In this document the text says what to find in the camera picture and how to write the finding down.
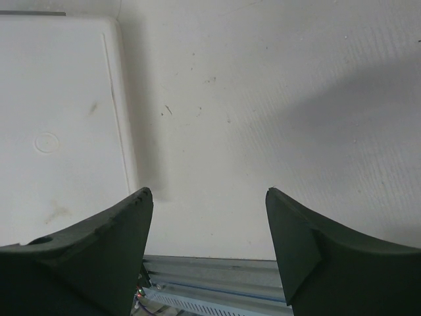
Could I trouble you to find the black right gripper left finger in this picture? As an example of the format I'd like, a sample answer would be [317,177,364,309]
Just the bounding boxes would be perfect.
[1,188,153,315]

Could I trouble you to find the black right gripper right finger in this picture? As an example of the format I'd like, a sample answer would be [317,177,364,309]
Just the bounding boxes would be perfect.
[265,188,420,315]

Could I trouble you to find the grey slotted cable duct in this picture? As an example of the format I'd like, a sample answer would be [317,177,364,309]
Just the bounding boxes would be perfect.
[136,289,293,315]

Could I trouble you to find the aluminium mounting rail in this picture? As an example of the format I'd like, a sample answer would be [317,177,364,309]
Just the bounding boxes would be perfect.
[143,255,285,302]

